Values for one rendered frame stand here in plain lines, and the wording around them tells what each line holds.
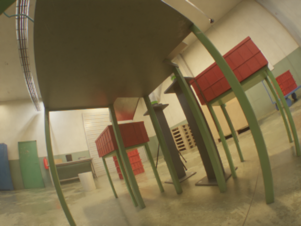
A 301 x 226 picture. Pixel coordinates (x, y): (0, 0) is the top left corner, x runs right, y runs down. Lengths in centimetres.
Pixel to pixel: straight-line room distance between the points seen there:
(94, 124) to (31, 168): 389
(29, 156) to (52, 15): 610
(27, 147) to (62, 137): 186
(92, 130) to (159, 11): 615
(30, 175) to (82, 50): 604
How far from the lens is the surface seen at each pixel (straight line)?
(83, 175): 268
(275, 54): 535
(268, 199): 67
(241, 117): 300
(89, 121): 654
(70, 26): 55
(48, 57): 66
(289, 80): 390
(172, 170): 107
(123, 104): 118
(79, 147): 617
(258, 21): 593
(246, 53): 93
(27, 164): 640
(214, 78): 95
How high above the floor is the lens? 44
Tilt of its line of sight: 17 degrees up
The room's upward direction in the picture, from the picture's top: 20 degrees counter-clockwise
